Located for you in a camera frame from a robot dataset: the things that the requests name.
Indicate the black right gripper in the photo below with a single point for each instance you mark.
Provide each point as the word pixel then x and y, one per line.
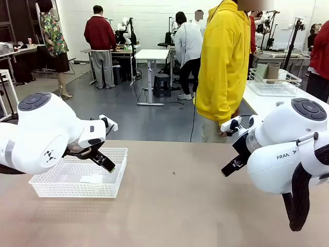
pixel 242 144

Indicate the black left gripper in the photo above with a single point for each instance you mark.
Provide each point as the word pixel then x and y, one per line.
pixel 93 142

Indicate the white perforated plastic basket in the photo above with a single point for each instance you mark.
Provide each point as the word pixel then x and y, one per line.
pixel 77 190

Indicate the pale green cup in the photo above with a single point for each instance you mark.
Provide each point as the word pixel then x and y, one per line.
pixel 262 70

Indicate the brown cup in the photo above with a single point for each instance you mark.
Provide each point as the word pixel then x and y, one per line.
pixel 273 73

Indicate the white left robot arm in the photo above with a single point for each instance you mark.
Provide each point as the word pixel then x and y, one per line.
pixel 51 128

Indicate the person's right forearm yellow sleeve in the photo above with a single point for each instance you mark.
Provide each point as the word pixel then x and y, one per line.
pixel 218 108

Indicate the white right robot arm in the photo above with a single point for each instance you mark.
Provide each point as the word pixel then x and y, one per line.
pixel 277 144

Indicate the person's right hand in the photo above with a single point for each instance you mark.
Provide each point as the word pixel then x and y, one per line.
pixel 223 133

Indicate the dark plastic stool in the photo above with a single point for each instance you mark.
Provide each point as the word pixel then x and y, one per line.
pixel 162 83

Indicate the person in yellow hoodie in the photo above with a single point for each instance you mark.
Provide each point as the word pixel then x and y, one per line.
pixel 223 64

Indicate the grey background work desk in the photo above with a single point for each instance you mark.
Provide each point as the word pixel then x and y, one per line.
pixel 123 51

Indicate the white background desk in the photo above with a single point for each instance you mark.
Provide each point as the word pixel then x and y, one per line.
pixel 151 54

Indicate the person in dark red sweater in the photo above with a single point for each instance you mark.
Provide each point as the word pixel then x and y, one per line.
pixel 99 33

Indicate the dark haired person white shirt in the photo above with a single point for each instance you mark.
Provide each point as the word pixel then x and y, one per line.
pixel 189 43

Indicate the person in floral shirt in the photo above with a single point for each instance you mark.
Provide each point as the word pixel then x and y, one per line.
pixel 54 38

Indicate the person in red top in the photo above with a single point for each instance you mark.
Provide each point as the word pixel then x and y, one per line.
pixel 253 33

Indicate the person in red jacket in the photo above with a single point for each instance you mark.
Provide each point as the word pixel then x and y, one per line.
pixel 320 56

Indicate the standing person in white shirt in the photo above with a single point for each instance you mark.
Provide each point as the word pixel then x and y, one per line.
pixel 200 18

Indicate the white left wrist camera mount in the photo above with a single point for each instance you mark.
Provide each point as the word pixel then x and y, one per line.
pixel 111 124

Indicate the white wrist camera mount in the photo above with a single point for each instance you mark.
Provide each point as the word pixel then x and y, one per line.
pixel 111 124
pixel 228 124

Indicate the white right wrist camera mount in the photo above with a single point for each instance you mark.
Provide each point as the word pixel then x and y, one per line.
pixel 228 124

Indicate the black camera tripod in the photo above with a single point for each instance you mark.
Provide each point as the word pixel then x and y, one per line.
pixel 293 43

